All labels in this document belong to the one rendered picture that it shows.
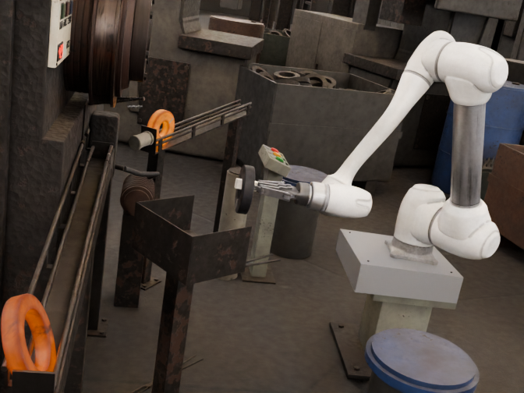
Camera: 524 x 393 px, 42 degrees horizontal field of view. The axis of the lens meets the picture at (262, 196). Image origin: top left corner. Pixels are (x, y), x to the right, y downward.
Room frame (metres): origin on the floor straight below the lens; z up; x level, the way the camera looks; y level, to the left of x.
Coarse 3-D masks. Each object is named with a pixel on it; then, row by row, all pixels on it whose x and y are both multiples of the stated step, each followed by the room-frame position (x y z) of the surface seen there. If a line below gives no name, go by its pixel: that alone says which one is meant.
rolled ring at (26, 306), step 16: (16, 304) 1.11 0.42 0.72; (32, 304) 1.17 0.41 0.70; (16, 320) 1.08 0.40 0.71; (32, 320) 1.19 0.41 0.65; (48, 320) 1.22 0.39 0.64; (16, 336) 1.06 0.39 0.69; (48, 336) 1.19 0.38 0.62; (16, 352) 1.05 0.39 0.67; (48, 352) 1.17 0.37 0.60; (16, 368) 1.04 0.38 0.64; (32, 368) 1.06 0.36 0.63; (48, 368) 1.13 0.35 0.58
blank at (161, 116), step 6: (156, 114) 2.70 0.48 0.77; (162, 114) 2.71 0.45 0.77; (168, 114) 2.75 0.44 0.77; (150, 120) 2.68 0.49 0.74; (156, 120) 2.67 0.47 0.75; (162, 120) 2.71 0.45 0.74; (168, 120) 2.75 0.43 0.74; (174, 120) 2.79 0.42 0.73; (150, 126) 2.67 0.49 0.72; (156, 126) 2.68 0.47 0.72; (168, 126) 2.76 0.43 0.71; (174, 126) 2.79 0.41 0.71; (162, 132) 2.76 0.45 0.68; (168, 132) 2.76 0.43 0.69; (162, 144) 2.73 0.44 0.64
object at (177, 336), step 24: (144, 216) 1.73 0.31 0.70; (168, 216) 1.85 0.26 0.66; (144, 240) 1.73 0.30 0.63; (168, 240) 1.65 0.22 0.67; (192, 240) 1.59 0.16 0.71; (216, 240) 1.64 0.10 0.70; (240, 240) 1.71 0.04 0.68; (168, 264) 1.64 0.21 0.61; (192, 264) 1.59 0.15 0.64; (216, 264) 1.65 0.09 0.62; (240, 264) 1.72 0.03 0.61; (168, 288) 1.75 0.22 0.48; (192, 288) 1.76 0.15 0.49; (168, 312) 1.74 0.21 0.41; (168, 336) 1.73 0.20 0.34; (168, 360) 1.73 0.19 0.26; (168, 384) 1.74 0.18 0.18
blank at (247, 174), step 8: (248, 168) 2.02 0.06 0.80; (240, 176) 2.07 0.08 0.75; (248, 176) 1.99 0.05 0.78; (248, 184) 1.97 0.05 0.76; (240, 192) 2.06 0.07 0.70; (248, 192) 1.96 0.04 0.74; (240, 200) 1.97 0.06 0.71; (248, 200) 1.96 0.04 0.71; (240, 208) 1.97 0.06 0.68; (248, 208) 1.97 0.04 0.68
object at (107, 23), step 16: (112, 0) 2.02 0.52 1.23; (96, 16) 1.99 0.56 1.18; (112, 16) 2.00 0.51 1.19; (96, 32) 1.98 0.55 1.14; (112, 32) 1.99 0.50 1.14; (96, 48) 1.98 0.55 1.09; (112, 48) 1.98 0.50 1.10; (96, 64) 1.99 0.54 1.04; (112, 64) 1.99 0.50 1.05; (96, 80) 2.02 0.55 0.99; (112, 80) 2.01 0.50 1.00; (96, 96) 2.07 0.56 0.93; (112, 96) 2.05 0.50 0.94
